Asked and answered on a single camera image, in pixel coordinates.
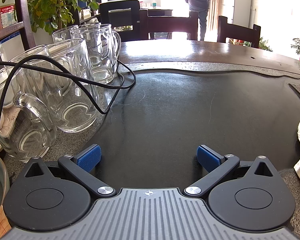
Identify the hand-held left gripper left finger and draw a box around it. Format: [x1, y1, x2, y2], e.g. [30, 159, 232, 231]
[24, 144, 117, 198]

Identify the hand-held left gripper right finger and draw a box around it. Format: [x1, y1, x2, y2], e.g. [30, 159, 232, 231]
[184, 144, 276, 198]

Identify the clear glass mug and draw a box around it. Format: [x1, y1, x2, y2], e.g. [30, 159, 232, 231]
[46, 38, 100, 133]
[70, 24, 122, 85]
[52, 25, 79, 45]
[0, 67, 58, 163]
[9, 44, 73, 98]

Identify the dark stone tea tray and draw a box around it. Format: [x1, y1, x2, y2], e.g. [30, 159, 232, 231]
[4, 62, 300, 240]

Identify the white cloth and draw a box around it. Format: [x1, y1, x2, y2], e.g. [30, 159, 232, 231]
[0, 106, 20, 138]

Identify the dark wooden chair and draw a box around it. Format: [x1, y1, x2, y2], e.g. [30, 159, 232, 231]
[0, 0, 37, 66]
[147, 11, 199, 41]
[217, 15, 262, 49]

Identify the dark office desk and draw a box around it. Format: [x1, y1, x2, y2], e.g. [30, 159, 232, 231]
[139, 6, 174, 17]

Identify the beige curtain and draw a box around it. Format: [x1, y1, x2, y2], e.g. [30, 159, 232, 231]
[207, 0, 220, 30]

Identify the silver refrigerator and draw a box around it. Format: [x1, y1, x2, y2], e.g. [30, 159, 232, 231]
[220, 0, 252, 29]

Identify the tall leafy green plant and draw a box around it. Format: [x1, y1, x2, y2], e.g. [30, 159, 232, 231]
[2, 0, 100, 35]

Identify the red and white box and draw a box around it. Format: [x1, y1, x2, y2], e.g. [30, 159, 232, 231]
[0, 4, 18, 28]

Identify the black cable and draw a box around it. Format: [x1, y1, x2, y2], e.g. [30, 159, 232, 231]
[0, 55, 137, 205]

